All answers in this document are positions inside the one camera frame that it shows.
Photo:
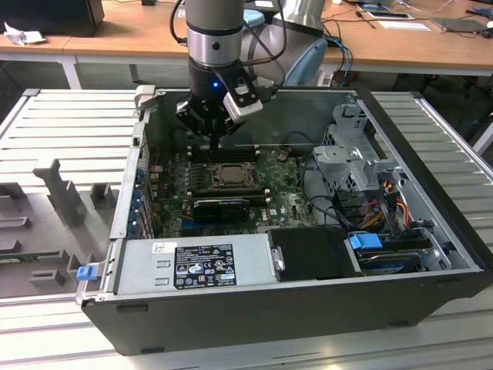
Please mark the CPU socket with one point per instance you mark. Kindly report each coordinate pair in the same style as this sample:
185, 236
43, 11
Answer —
215, 186

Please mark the black plastic air shroud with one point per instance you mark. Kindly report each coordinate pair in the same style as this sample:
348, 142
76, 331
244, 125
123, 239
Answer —
312, 254

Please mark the dark tablet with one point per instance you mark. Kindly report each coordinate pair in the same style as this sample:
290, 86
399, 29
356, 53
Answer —
389, 15

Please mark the grey parts rack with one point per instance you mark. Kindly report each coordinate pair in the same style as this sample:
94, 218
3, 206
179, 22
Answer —
58, 231

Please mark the grey power supply unit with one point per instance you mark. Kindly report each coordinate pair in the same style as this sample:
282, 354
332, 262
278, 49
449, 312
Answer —
146, 270

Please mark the black graphics card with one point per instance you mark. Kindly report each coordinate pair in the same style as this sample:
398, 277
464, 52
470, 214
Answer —
219, 210

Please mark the blue expansion slot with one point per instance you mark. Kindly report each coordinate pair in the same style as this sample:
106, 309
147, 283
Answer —
186, 223

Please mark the silver CPU green edge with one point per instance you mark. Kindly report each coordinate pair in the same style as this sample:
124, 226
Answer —
233, 172

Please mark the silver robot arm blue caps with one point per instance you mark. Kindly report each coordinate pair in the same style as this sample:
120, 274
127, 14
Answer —
213, 31

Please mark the blue disk carrier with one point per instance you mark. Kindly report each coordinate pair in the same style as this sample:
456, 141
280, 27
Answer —
364, 242

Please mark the dark grey laptop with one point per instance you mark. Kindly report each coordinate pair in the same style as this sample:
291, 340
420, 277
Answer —
462, 25

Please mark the crumpled white paper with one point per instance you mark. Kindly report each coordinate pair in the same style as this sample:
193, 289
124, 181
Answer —
23, 36

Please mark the black computer box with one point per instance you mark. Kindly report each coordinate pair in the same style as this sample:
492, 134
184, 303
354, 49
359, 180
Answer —
50, 15

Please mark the white paper sheet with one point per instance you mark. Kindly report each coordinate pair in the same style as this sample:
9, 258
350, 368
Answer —
404, 25

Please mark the blue case latch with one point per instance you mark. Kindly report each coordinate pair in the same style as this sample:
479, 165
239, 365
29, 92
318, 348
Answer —
86, 273

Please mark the hard disk drive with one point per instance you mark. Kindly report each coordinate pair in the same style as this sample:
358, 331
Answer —
385, 262

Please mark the round coin battery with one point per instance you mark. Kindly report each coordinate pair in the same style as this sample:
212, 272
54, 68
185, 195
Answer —
283, 155

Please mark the metal drive cage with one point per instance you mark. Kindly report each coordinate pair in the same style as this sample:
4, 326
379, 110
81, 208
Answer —
339, 158

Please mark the green motherboard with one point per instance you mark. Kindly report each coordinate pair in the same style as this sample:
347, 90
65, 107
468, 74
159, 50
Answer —
285, 200

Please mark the wooden desk white frame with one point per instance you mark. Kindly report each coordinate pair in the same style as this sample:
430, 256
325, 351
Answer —
404, 46
135, 34

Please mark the white adapter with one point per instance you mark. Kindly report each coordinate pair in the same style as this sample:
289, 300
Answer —
325, 79

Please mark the silver camera black bracket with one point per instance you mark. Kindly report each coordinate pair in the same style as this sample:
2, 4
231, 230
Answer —
240, 108

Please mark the green RAM stick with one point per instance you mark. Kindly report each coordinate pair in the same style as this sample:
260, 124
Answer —
31, 257

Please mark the black PC case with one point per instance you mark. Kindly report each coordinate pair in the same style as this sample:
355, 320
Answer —
231, 323

